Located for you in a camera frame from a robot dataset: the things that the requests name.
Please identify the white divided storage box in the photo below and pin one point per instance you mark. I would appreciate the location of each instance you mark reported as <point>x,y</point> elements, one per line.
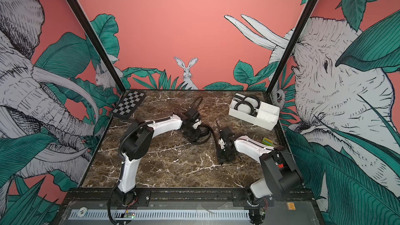
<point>267,115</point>

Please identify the long black belt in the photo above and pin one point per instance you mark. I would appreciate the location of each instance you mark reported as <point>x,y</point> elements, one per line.
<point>206,131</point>

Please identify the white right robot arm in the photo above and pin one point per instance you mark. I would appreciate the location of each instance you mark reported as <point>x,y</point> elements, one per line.
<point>281,174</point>

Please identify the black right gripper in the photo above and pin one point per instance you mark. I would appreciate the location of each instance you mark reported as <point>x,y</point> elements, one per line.
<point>222,159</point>

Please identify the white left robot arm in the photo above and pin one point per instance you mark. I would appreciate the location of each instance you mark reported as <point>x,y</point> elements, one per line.
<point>136,143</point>

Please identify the black frame post right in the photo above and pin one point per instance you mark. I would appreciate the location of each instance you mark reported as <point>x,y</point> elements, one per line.
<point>306,13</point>

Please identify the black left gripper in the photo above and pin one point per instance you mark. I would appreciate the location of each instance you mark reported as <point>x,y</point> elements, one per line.
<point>196,138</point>

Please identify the black frame post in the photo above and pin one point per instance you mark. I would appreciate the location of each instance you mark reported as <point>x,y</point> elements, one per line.
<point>95,41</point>
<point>306,13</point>

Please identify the black frame post left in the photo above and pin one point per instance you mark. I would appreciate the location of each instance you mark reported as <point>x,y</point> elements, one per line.
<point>95,41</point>

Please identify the black belt with metal buckle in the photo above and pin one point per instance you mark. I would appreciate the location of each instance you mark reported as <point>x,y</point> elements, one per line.
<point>252,99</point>

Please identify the black white checkerboard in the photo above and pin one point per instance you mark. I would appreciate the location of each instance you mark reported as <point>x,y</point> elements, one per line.
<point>129,104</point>

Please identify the green yellow block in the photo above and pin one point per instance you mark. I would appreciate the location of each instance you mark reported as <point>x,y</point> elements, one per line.
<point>267,142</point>

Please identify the orange warning sticker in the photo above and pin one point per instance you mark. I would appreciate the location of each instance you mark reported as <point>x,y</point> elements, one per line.
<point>291,206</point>

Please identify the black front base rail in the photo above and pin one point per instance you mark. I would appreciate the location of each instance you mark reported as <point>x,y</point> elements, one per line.
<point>239,197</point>

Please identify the white slotted cable duct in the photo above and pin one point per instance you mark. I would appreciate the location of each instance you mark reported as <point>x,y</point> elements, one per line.
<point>159,214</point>

